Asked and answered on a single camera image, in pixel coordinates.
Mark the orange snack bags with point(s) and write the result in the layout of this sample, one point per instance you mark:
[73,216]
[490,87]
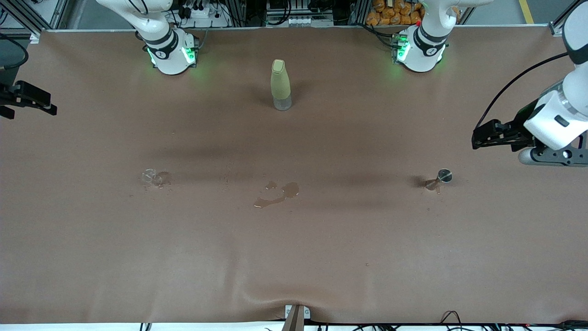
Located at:
[395,11]

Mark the black electronics box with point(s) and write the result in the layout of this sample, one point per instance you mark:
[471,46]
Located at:
[298,7]

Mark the large spilled liquid puddle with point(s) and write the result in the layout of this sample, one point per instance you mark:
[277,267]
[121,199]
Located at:
[290,188]

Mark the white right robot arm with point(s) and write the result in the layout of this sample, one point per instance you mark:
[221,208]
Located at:
[167,50]

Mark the aluminium frame post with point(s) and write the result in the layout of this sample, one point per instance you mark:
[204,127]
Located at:
[558,25]
[46,14]

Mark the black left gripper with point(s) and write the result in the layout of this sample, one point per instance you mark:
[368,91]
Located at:
[522,124]

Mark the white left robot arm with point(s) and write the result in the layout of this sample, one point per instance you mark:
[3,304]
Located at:
[560,119]

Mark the small spilled liquid puddle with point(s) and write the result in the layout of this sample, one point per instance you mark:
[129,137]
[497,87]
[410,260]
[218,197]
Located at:
[166,177]

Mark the clear glass measuring beaker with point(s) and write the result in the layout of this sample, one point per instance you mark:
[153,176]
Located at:
[150,177]

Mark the wooden camera stand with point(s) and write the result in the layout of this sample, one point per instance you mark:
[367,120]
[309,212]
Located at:
[294,319]

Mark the white power strip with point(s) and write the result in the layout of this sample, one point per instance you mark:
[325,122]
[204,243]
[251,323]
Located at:
[204,11]

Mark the white terminal strip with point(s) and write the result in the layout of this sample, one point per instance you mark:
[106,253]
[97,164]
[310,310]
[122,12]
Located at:
[310,21]

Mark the green shaker bottle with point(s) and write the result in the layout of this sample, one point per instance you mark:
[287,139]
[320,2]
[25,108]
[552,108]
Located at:
[280,82]

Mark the brown table mat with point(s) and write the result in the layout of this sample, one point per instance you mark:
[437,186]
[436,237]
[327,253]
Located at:
[294,266]

